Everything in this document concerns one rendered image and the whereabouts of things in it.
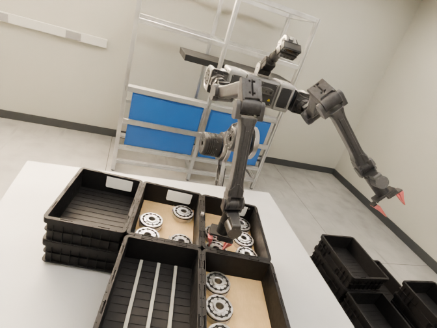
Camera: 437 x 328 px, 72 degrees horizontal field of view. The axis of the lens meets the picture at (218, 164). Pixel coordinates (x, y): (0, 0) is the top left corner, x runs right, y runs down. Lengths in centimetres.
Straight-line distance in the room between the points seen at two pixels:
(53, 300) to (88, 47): 305
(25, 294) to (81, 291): 18
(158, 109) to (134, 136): 38
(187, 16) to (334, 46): 199
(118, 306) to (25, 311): 32
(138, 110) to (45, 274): 205
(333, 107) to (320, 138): 366
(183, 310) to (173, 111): 229
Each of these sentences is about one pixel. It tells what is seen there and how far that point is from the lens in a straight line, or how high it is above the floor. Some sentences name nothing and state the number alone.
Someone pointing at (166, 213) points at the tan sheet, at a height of 83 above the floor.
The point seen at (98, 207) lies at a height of 83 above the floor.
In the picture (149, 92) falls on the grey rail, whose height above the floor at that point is 92.
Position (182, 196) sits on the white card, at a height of 90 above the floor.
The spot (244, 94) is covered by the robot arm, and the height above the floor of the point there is 153.
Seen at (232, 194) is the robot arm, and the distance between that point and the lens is 115.
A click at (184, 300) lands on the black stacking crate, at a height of 83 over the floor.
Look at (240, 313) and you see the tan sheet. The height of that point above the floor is 83.
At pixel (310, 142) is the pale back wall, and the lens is 490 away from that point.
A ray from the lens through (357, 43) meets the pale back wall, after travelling 475.
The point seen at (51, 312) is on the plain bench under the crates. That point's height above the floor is 70.
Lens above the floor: 173
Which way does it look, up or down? 25 degrees down
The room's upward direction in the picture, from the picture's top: 18 degrees clockwise
